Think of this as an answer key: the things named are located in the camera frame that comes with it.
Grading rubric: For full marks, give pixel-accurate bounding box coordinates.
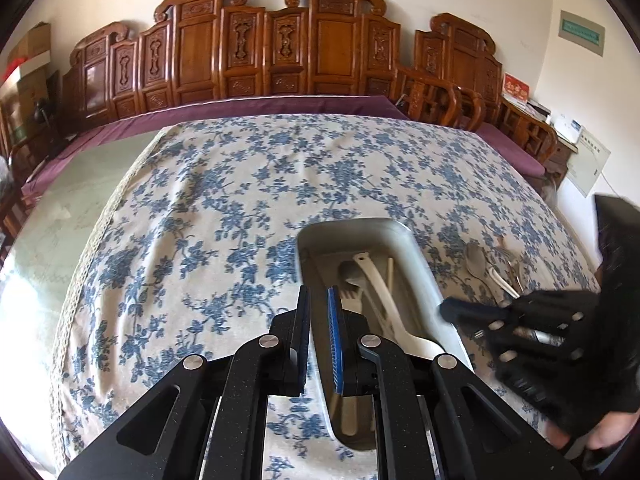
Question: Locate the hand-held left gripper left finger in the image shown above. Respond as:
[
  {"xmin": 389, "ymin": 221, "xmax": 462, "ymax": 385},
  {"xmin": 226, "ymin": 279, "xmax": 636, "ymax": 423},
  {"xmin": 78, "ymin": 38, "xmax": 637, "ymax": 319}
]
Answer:
[{"xmin": 57, "ymin": 285, "xmax": 314, "ymax": 480}]

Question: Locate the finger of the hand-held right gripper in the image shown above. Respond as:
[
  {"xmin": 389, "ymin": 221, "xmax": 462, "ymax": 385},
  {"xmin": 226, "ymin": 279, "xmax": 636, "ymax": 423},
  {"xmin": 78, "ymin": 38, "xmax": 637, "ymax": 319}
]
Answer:
[
  {"xmin": 439, "ymin": 290, "xmax": 603, "ymax": 341},
  {"xmin": 487, "ymin": 330, "xmax": 591, "ymax": 413}
]

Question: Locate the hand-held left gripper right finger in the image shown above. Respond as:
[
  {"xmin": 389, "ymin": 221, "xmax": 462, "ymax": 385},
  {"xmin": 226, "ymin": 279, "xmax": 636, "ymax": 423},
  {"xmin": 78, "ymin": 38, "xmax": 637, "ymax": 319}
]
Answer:
[{"xmin": 325, "ymin": 285, "xmax": 582, "ymax": 480}]

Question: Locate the white utensil handle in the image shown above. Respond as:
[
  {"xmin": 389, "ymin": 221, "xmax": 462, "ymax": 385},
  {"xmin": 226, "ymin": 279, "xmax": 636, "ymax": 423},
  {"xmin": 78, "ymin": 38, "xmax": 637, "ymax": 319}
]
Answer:
[{"xmin": 487, "ymin": 267, "xmax": 522, "ymax": 302}]

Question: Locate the metal utensil handle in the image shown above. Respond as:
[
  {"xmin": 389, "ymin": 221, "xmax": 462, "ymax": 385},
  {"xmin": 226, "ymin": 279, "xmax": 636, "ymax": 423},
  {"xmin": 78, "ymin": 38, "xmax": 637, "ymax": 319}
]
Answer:
[{"xmin": 472, "ymin": 326, "xmax": 563, "ymax": 349}]

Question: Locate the rectangular metal tray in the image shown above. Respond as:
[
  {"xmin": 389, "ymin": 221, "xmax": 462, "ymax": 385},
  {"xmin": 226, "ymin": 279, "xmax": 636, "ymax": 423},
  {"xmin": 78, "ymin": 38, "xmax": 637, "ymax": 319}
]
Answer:
[{"xmin": 295, "ymin": 217, "xmax": 474, "ymax": 454}]

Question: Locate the metal fork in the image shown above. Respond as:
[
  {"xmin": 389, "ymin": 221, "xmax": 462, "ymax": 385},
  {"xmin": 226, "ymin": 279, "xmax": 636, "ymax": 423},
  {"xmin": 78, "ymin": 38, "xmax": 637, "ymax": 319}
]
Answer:
[{"xmin": 495, "ymin": 237, "xmax": 527, "ymax": 295}]

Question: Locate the white plastic spoon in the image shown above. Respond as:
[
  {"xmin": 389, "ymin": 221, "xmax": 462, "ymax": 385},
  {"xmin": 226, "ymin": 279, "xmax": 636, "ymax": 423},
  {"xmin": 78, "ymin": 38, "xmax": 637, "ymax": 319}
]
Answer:
[{"xmin": 352, "ymin": 252, "xmax": 446, "ymax": 361}]

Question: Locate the wooden chopstick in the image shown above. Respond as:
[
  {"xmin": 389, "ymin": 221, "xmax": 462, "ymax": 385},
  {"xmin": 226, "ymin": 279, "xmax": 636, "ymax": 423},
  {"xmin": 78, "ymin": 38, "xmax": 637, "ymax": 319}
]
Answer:
[{"xmin": 382, "ymin": 257, "xmax": 397, "ymax": 335}]

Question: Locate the person's right hand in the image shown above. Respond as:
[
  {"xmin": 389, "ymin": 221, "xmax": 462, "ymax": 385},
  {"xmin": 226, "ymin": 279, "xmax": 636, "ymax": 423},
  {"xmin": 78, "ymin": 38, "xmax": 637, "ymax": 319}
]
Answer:
[{"xmin": 586, "ymin": 409, "xmax": 640, "ymax": 457}]

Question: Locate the blue floral tablecloth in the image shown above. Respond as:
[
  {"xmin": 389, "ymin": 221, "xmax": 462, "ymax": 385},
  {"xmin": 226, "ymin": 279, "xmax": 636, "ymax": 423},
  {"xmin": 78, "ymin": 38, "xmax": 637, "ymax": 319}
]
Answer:
[{"xmin": 47, "ymin": 113, "xmax": 602, "ymax": 480}]

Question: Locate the purple armchair cushion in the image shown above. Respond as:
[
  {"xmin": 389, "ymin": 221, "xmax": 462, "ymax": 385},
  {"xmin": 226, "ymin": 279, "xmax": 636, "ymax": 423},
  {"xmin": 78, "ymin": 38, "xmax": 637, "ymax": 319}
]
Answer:
[{"xmin": 474, "ymin": 123, "xmax": 547, "ymax": 179}]

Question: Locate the red card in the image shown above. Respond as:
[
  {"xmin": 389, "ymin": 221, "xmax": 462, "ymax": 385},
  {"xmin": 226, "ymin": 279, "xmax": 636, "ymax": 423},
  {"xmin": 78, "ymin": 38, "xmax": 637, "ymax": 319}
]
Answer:
[{"xmin": 501, "ymin": 73, "xmax": 531, "ymax": 107}]

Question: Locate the carved wooden armchair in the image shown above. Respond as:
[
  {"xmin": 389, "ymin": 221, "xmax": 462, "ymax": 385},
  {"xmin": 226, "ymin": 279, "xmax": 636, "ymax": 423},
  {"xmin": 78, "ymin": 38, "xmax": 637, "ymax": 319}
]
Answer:
[{"xmin": 394, "ymin": 13, "xmax": 559, "ymax": 162}]

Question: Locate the carved wooden sofa bench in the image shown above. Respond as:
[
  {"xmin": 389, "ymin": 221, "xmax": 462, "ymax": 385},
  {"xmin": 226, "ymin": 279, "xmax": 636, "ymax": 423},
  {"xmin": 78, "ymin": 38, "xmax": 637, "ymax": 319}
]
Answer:
[{"xmin": 62, "ymin": 0, "xmax": 417, "ymax": 127}]

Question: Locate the black desk lamp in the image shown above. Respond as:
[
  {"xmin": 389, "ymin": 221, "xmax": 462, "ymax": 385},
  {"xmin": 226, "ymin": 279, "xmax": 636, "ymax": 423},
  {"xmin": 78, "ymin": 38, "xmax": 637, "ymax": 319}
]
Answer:
[{"xmin": 31, "ymin": 97, "xmax": 63, "ymax": 141}]

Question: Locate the brown cardboard box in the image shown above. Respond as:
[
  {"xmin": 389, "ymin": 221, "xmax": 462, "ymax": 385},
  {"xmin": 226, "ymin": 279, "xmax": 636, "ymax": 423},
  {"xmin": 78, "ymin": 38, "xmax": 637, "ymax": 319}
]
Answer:
[{"xmin": 9, "ymin": 22, "xmax": 52, "ymax": 62}]

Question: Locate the white wall cable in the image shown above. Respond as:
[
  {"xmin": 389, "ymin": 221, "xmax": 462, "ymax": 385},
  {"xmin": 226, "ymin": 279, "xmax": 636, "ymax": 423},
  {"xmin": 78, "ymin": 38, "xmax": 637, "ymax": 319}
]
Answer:
[{"xmin": 599, "ymin": 169, "xmax": 622, "ymax": 197}]

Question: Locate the white wall panel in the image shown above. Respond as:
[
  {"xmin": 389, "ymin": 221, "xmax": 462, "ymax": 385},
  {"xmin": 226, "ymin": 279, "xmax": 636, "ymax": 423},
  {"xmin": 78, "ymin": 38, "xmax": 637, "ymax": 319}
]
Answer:
[{"xmin": 567, "ymin": 127, "xmax": 612, "ymax": 199}]

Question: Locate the green wall box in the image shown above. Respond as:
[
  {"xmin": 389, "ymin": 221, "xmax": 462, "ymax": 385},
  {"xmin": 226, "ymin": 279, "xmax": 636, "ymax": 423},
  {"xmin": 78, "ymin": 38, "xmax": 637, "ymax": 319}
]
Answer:
[{"xmin": 558, "ymin": 9, "xmax": 605, "ymax": 59}]

